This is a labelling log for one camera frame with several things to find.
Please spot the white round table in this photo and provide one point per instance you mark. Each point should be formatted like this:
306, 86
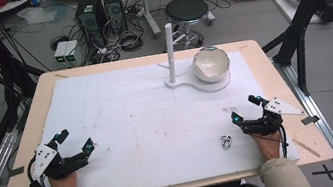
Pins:
13, 3

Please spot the person's right hand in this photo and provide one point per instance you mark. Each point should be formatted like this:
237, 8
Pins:
269, 147

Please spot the white jewellery stand with post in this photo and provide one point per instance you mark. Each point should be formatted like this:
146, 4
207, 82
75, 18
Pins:
171, 55

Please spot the thin wooden stick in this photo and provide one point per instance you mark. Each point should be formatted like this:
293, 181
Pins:
307, 148

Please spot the black round stool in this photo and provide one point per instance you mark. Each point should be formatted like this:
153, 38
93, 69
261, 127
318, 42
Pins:
186, 10

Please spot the white power supply box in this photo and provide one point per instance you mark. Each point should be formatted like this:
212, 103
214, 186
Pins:
60, 54
73, 53

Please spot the large black computer tower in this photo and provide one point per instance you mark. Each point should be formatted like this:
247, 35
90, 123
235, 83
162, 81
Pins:
91, 17

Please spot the white foam mat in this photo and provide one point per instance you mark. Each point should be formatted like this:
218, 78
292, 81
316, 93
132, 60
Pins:
147, 133

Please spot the small black computer tower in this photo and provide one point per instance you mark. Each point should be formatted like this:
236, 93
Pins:
114, 9

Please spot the small silver metal ornament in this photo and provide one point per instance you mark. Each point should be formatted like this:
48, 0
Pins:
226, 141

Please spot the clear plastic sheet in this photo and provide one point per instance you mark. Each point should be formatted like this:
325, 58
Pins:
39, 14

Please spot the black tape piece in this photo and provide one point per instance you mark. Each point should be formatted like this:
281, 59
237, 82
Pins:
16, 171
310, 119

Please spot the white eggshell-shaped bowl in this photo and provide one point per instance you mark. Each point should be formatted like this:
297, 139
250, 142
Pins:
210, 64

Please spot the black tape cross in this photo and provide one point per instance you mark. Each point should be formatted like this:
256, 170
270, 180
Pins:
326, 172

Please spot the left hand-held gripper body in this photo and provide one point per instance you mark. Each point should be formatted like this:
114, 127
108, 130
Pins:
44, 157

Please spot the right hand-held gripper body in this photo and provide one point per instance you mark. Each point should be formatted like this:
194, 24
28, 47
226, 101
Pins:
267, 123

